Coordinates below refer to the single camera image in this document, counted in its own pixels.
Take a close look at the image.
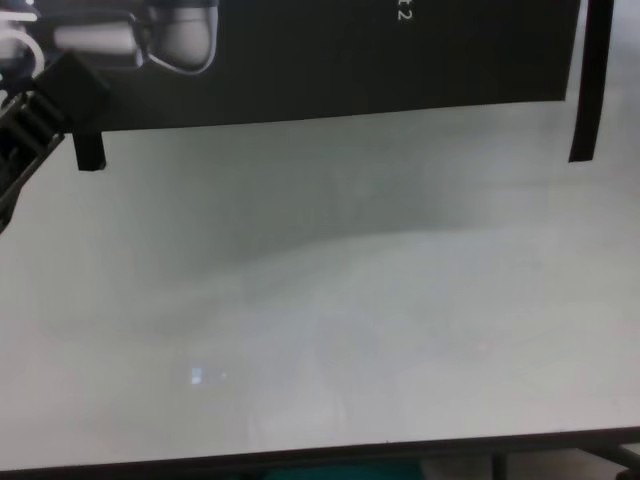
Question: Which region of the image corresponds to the black table brace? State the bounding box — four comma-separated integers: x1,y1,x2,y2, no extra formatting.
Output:
582,442,640,480

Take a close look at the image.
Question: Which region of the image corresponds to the black robot print poster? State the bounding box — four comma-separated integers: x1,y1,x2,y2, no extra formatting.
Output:
0,0,585,134

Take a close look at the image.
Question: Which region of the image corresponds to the black table frame post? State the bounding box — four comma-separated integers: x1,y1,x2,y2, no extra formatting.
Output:
568,0,615,165

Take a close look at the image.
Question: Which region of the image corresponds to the white cable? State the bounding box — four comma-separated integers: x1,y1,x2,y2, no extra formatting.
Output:
0,8,44,69

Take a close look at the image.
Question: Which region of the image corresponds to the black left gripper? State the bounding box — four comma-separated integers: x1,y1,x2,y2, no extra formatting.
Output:
0,50,113,237

